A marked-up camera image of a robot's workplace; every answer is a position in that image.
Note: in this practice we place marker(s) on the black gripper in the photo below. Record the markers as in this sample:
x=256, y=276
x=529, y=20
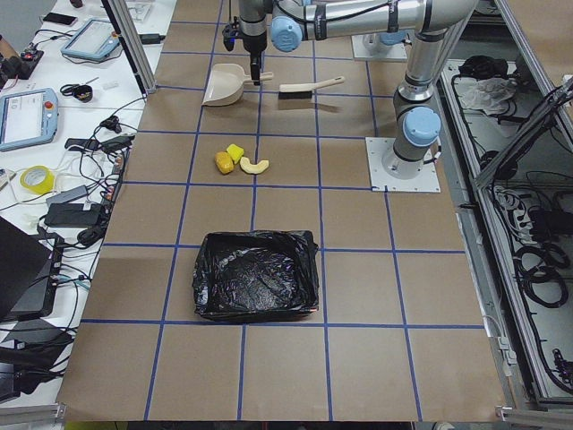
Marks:
x=253, y=41

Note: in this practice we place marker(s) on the beige plastic dustpan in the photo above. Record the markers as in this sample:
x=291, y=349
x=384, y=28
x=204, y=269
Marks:
x=225, y=85

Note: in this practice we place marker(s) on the white hand brush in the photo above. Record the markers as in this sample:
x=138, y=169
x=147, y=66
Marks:
x=305, y=90

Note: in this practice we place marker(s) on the black bag lined bin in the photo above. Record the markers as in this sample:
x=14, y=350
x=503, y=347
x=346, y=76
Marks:
x=258, y=276

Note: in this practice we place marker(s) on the yellow sponge piece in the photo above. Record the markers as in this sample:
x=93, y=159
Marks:
x=236, y=152

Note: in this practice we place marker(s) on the curved pale peel piece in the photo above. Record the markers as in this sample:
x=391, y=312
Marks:
x=253, y=169

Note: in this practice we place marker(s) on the orange crumpled food piece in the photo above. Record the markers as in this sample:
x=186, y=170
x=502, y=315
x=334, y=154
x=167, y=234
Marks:
x=224, y=162

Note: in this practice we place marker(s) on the black power strip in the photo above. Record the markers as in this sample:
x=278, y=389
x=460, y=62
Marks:
x=113, y=181

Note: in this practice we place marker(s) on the teach pendant far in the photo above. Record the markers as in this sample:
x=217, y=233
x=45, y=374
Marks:
x=94, y=42

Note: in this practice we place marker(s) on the teach pendant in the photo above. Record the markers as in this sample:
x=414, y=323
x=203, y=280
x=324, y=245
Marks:
x=94, y=42
x=28, y=119

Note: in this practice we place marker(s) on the black smartphone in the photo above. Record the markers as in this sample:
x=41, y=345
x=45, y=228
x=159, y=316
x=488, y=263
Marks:
x=60, y=19

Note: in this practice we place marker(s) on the teach pendant near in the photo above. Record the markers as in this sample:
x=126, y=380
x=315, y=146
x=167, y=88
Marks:
x=28, y=119

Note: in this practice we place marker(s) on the crumpled white cloth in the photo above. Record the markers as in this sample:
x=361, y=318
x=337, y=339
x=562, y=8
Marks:
x=492, y=96

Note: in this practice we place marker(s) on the yellow tape roll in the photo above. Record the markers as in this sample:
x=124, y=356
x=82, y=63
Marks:
x=38, y=180

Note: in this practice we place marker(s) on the black laptop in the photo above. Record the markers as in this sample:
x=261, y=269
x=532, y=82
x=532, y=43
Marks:
x=26, y=266

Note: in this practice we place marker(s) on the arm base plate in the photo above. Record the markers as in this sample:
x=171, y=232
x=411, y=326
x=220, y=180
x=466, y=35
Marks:
x=382, y=47
x=389, y=173

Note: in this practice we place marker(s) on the aluminium frame post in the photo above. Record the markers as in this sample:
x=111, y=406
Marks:
x=122, y=22

